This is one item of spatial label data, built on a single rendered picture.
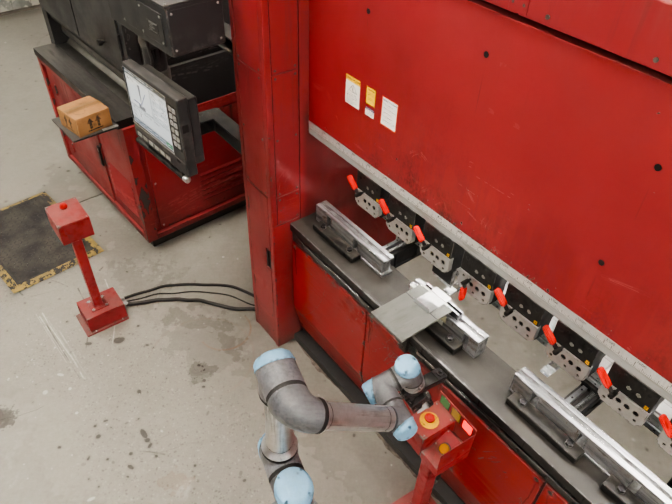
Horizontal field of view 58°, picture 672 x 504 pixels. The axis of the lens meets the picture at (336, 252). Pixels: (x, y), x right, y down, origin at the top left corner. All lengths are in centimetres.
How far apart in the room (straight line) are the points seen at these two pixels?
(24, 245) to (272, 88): 251
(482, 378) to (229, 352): 164
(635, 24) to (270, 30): 134
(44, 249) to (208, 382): 161
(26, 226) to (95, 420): 176
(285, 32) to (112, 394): 208
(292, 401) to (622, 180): 100
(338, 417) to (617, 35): 115
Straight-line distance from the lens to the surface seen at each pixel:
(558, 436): 228
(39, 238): 454
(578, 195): 176
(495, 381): 238
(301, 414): 159
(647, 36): 154
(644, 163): 163
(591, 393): 250
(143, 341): 366
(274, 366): 164
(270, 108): 253
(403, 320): 233
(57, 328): 389
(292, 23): 245
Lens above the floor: 272
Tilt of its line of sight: 42 degrees down
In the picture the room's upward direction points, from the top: 2 degrees clockwise
